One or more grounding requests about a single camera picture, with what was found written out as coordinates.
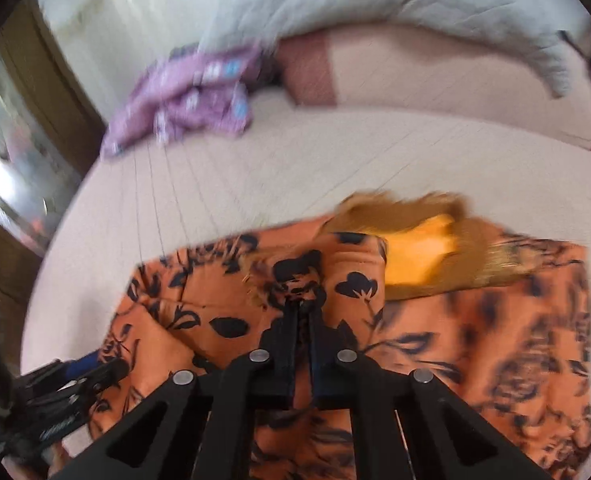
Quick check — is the orange black floral garment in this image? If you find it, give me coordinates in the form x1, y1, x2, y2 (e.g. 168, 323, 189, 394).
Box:
88, 212, 591, 480

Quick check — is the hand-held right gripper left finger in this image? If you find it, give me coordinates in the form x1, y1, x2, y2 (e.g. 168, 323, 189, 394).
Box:
62, 297, 302, 480

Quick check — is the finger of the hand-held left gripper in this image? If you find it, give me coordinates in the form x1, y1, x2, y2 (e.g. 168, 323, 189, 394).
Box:
18, 355, 130, 403
0, 400, 90, 456

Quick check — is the pink folded quilt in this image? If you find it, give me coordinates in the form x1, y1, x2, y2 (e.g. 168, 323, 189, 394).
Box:
278, 22, 591, 153

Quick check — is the stained glass door pane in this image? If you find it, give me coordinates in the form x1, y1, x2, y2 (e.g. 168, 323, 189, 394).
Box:
0, 42, 71, 251

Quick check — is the purple floral garment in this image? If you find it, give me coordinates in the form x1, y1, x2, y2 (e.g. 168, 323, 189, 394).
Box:
100, 42, 268, 161

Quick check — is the dark wooden door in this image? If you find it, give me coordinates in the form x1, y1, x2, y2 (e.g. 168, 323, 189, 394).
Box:
0, 0, 107, 306

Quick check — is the brown yellow cloth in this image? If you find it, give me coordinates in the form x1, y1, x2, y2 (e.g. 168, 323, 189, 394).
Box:
320, 191, 513, 302

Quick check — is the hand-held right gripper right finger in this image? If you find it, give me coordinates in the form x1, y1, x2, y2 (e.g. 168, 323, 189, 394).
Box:
305, 300, 551, 480

